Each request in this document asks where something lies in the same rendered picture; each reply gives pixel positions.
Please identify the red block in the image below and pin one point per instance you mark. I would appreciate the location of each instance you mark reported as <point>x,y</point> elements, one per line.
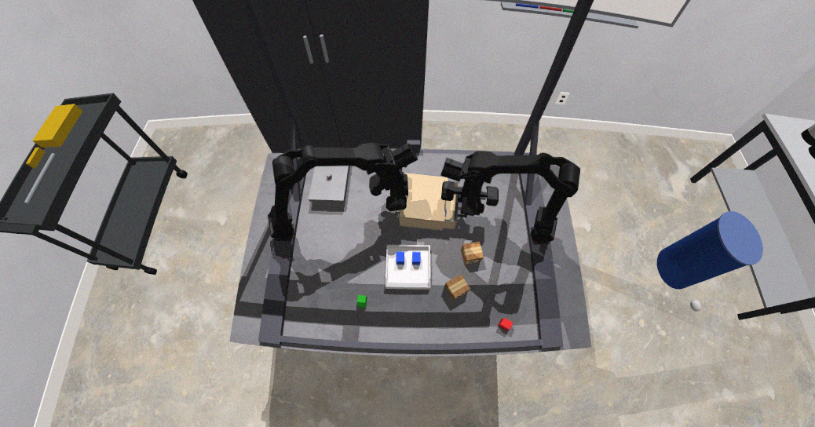
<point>505,324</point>

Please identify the white open-top tray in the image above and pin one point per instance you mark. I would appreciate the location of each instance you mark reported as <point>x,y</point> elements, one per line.
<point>408,276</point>

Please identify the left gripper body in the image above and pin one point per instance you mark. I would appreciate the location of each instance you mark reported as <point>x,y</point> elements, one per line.
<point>448,189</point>

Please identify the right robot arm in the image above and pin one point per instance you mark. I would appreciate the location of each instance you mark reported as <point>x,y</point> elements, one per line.
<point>367,157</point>

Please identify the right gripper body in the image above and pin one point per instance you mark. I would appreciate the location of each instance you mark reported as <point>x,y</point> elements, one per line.
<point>396,184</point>

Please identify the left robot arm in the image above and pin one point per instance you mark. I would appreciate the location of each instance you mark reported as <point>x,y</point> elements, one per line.
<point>481,165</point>

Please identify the brown cardboard box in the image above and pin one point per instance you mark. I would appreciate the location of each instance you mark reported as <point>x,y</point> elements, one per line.
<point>456,287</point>
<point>471,253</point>

